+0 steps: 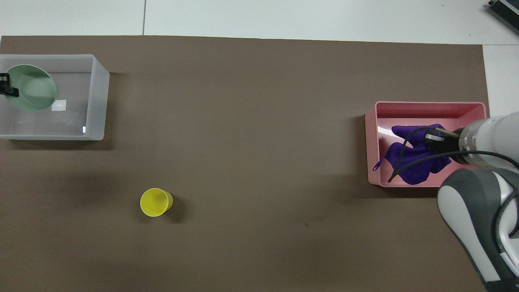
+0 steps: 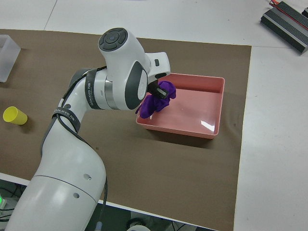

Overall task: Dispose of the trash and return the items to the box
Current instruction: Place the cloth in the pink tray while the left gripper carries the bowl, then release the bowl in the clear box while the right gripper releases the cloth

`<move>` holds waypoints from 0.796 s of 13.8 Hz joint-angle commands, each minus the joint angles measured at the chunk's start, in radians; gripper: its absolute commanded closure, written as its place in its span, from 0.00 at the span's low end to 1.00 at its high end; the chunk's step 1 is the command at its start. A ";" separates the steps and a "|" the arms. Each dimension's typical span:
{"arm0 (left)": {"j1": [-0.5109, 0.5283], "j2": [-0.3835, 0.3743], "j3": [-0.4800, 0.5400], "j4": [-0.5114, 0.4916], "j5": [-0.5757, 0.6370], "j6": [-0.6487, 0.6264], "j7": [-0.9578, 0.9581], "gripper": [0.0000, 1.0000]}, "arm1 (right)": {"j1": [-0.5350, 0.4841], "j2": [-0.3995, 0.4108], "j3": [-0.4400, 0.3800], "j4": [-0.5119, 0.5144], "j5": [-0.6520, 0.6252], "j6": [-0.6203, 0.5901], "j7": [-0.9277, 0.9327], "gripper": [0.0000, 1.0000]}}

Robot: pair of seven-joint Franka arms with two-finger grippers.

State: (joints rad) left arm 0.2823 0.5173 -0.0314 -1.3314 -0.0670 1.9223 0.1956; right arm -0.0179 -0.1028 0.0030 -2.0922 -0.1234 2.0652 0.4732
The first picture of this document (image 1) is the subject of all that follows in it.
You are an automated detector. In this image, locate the translucent plastic storage box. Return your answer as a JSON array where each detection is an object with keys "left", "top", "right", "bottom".
[{"left": 0, "top": 54, "right": 110, "bottom": 141}]

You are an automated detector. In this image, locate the black stand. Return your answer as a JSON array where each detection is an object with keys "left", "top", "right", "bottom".
[{"left": 487, "top": 0, "right": 519, "bottom": 31}]

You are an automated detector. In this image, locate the green plate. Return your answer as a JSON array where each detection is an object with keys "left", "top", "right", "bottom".
[{"left": 4, "top": 64, "right": 58, "bottom": 113}]

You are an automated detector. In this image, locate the yellow plastic cup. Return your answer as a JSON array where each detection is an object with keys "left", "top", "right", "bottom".
[{"left": 140, "top": 188, "right": 174, "bottom": 217}]

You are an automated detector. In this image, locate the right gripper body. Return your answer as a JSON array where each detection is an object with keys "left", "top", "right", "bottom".
[{"left": 424, "top": 128, "right": 463, "bottom": 163}]

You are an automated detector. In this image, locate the purple cloth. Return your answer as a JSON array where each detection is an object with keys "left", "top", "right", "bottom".
[{"left": 373, "top": 124, "right": 452, "bottom": 185}]

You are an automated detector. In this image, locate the pink plastic box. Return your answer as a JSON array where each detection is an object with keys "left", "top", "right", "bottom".
[{"left": 365, "top": 101, "right": 487, "bottom": 188}]

